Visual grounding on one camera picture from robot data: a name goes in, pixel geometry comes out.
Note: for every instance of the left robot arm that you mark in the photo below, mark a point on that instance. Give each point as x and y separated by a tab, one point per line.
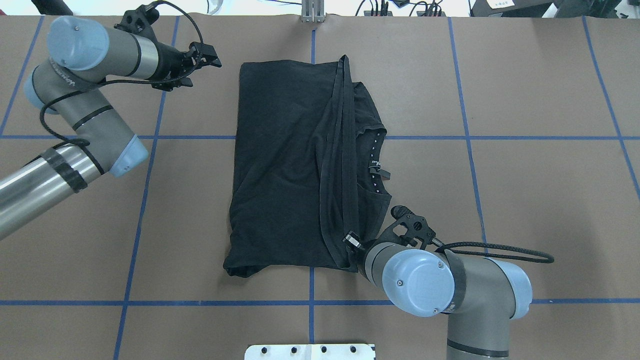
84	57

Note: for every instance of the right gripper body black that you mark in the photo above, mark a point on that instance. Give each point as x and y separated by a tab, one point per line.
353	240

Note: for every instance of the black graphic t-shirt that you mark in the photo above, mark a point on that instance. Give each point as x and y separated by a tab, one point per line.
307	167

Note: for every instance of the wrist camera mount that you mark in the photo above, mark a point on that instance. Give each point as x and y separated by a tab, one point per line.
418	233
139	21

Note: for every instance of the aluminium frame post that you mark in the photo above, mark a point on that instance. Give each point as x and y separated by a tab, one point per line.
313	11

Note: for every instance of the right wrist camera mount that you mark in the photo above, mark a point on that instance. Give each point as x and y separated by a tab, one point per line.
418	233

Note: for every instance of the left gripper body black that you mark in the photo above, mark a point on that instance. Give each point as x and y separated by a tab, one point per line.
170	60

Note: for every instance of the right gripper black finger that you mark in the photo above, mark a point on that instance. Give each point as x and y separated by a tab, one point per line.
352	241

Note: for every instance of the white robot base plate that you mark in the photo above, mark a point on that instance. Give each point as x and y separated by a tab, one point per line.
327	351

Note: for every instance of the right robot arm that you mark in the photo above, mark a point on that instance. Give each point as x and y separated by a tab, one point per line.
480	296

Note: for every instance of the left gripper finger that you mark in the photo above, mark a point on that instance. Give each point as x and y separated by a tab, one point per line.
182	82
203	54

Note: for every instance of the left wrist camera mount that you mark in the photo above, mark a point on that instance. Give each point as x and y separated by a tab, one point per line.
139	21

